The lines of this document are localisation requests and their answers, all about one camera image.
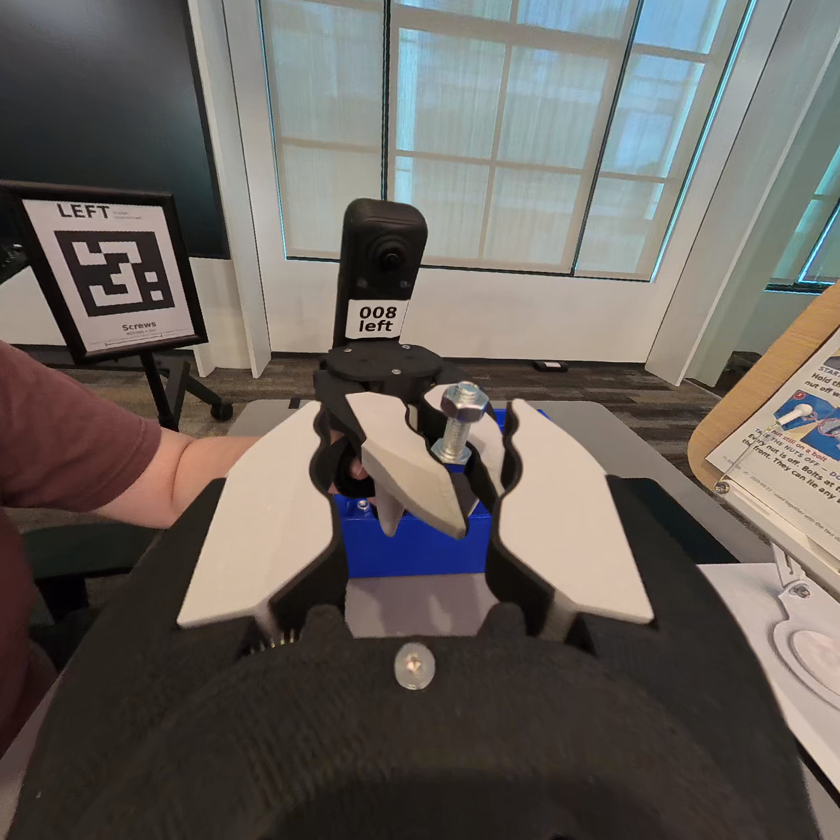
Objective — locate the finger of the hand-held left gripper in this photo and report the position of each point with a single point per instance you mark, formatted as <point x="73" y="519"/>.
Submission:
<point x="432" y="401"/>
<point x="407" y="466"/>

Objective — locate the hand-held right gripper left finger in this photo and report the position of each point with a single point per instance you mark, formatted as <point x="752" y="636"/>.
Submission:
<point x="262" y="525"/>

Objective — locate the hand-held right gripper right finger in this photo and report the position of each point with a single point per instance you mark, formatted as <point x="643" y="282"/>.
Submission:
<point x="571" y="525"/>

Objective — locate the blue plastic bin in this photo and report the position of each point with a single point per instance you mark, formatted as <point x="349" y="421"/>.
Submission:
<point x="407" y="551"/>

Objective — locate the person's left forearm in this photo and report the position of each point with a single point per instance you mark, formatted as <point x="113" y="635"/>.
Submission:
<point x="190" y="472"/>

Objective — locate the person's left hand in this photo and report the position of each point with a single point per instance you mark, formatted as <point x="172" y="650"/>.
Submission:
<point x="358" y="471"/>

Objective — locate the black floor box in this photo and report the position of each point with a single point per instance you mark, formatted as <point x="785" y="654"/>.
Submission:
<point x="551" y="365"/>

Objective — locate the black desk mat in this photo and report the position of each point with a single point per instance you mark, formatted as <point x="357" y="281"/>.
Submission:
<point x="695" y="518"/>

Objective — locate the white stand base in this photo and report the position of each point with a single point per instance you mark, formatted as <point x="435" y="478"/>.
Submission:
<point x="735" y="590"/>

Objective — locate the black chair armrest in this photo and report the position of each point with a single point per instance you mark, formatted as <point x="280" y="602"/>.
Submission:
<point x="85" y="548"/>

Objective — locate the instruction sheet on stand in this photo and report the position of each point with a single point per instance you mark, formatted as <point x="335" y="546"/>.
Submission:
<point x="741" y="407"/>

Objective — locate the large grid window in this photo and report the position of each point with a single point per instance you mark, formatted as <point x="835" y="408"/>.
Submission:
<point x="525" y="131"/>

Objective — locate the framed marker sign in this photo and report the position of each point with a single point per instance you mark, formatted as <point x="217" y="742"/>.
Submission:
<point x="111" y="275"/>

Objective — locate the narrow side window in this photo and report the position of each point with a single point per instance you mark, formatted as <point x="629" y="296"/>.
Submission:
<point x="814" y="229"/>

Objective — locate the large black wall screen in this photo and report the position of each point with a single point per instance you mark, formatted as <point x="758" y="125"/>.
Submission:
<point x="98" y="98"/>

